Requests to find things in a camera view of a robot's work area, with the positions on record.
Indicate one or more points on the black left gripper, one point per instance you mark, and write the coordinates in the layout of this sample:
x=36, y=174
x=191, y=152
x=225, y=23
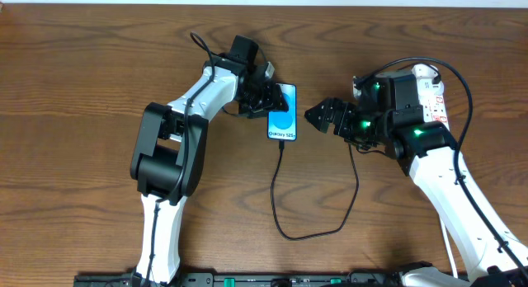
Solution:
x=264, y=99

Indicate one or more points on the white USB charger plug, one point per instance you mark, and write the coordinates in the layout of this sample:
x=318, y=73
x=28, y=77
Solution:
x=429, y=87

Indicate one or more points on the white power strip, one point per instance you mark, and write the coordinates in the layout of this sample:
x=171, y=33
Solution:
x=434, y=108

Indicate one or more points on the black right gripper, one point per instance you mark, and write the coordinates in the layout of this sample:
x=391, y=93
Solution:
x=344, y=120

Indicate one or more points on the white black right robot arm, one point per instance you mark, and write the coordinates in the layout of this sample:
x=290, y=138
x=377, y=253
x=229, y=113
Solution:
x=404, y=112

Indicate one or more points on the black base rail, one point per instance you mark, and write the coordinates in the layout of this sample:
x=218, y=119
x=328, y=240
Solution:
x=212, y=280

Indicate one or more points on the blue Galaxy smartphone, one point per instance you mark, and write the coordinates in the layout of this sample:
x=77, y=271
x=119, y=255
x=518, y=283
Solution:
x=282, y=125

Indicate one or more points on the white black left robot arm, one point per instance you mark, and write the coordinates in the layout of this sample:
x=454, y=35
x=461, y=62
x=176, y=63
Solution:
x=169, y=153

